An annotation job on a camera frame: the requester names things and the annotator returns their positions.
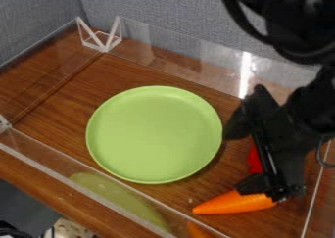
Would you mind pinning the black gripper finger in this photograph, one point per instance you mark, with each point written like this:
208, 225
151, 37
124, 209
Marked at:
239, 124
259, 183

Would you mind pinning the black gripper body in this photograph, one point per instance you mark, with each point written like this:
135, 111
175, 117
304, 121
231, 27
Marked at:
288, 130

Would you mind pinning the orange toy carrot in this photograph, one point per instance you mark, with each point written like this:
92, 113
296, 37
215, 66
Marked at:
232, 203

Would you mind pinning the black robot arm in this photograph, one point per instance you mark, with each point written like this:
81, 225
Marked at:
298, 27

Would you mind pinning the red plastic block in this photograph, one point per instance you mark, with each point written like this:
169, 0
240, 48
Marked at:
254, 160

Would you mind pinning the green round plate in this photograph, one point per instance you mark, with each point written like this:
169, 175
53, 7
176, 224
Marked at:
153, 134

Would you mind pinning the clear acrylic corner bracket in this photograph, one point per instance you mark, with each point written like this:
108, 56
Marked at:
97, 40

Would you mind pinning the clear acrylic barrier wall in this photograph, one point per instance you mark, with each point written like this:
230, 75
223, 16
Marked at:
52, 86

